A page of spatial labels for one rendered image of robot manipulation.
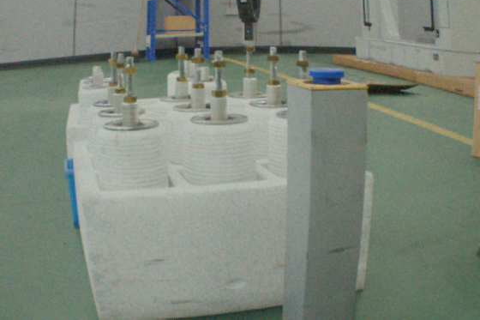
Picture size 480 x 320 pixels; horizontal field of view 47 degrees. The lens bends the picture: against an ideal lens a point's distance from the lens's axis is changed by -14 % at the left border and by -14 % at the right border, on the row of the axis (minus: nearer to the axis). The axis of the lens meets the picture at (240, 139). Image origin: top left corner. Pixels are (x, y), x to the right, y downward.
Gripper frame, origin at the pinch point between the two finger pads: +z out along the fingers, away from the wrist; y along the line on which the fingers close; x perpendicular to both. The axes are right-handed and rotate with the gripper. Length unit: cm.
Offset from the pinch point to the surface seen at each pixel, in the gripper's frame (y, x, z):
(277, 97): 11.4, 6.1, 9.6
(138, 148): 36.0, -7.5, 12.9
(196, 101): 17.1, -5.0, 9.7
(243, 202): 32.8, 4.8, 19.8
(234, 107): 4.4, -1.9, 12.3
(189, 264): 36.2, -1.6, 27.6
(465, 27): -298, 99, -6
